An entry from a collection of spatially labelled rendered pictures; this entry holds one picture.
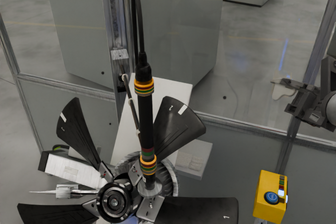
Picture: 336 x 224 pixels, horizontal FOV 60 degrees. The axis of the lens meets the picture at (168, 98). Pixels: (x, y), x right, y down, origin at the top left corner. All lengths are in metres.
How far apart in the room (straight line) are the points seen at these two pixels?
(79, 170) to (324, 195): 1.27
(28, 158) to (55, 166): 1.75
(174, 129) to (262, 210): 0.48
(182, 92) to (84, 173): 0.48
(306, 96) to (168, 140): 0.40
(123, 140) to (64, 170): 0.24
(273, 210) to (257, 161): 0.57
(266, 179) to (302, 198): 0.66
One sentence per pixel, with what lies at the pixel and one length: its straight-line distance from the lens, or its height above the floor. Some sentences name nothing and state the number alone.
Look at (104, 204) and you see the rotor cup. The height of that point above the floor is 1.21.
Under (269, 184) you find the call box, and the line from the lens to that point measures 1.20.
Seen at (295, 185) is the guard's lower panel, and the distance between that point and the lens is 1.79.
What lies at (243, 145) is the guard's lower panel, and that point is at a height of 0.86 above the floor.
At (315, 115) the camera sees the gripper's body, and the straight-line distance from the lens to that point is 0.72.
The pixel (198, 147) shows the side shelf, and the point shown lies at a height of 0.86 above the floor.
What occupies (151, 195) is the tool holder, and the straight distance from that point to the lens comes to 0.85.
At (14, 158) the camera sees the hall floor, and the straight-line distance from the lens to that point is 3.02.
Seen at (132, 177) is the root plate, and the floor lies 1.24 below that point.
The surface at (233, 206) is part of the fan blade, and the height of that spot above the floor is 1.21.
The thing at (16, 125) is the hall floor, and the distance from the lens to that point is 3.39.
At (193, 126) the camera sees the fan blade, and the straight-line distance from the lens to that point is 0.85.
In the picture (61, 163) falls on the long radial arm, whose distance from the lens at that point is 1.20.
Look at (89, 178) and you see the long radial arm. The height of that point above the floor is 1.11.
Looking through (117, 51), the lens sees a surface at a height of 1.40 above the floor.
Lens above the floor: 1.97
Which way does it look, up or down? 35 degrees down
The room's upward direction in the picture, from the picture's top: straight up
